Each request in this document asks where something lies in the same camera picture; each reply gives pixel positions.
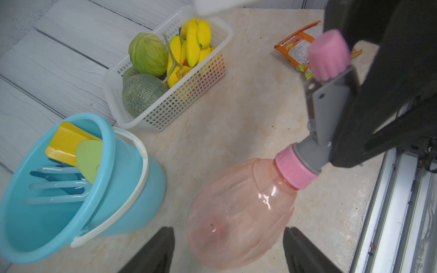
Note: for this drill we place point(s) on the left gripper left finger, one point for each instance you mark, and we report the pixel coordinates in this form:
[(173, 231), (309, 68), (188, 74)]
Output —
[(155, 256)]

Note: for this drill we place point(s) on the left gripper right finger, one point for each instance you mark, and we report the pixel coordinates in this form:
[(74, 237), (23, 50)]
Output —
[(302, 256)]

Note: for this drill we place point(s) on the pink spray bottle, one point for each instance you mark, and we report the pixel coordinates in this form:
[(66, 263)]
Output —
[(240, 215)]

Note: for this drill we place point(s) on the light blue rake pale handle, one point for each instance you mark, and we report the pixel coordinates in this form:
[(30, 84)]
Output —
[(68, 179)]

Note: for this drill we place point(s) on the green trowel wooden handle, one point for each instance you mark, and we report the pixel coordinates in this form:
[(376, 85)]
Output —
[(88, 158)]

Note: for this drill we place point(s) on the yellow shovel blue-tipped handle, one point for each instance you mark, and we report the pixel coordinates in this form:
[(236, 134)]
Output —
[(64, 143)]

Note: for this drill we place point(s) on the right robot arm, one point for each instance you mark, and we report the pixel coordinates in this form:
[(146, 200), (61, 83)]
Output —
[(397, 102)]

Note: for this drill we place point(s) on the light blue plastic bucket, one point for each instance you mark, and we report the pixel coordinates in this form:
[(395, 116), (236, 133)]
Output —
[(49, 204)]

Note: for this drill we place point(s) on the white plastic basket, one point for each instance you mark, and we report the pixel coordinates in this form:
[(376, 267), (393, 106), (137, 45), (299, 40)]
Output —
[(177, 99)]

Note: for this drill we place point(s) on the netted green melon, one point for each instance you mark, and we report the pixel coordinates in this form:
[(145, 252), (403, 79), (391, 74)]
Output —
[(140, 92)]

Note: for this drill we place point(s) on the smooth green fruit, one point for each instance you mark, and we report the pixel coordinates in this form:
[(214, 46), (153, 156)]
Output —
[(128, 73)]

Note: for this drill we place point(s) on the green cabbage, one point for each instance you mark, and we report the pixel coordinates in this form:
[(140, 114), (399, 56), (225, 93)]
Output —
[(148, 54)]

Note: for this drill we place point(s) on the orange seed packet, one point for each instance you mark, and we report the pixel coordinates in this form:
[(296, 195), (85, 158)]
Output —
[(298, 46)]

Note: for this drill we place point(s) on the yellow banana bunch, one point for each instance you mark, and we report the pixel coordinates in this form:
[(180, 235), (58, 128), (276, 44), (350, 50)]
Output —
[(188, 49)]

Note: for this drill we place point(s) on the front aluminium rail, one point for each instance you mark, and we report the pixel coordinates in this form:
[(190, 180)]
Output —
[(400, 228)]

